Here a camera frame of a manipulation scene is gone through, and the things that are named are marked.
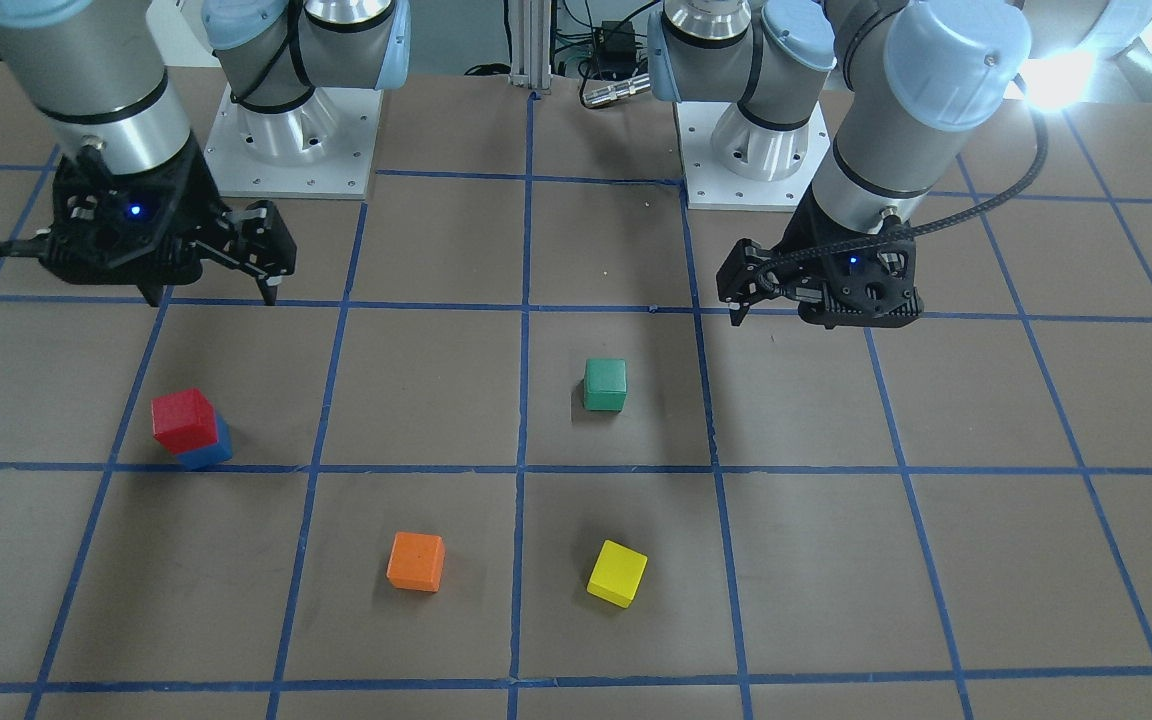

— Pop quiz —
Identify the orange wooden block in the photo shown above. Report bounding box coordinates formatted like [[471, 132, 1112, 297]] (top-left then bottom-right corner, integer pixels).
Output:
[[385, 530, 445, 593]]

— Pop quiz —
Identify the red wooden block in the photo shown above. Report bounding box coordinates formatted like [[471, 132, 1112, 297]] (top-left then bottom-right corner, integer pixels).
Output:
[[151, 388, 219, 455]]

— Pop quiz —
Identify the green wooden block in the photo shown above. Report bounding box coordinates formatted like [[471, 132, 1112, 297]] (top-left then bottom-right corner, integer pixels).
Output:
[[582, 357, 628, 414]]

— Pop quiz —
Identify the blue wooden block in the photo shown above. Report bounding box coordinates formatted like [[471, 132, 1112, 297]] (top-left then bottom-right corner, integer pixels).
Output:
[[172, 414, 233, 470]]

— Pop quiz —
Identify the yellow wooden block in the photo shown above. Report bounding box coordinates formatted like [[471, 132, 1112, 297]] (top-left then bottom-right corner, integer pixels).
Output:
[[586, 539, 647, 609]]

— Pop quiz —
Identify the aluminium frame post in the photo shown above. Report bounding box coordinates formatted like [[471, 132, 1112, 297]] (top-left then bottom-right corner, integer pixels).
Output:
[[506, 0, 556, 94]]

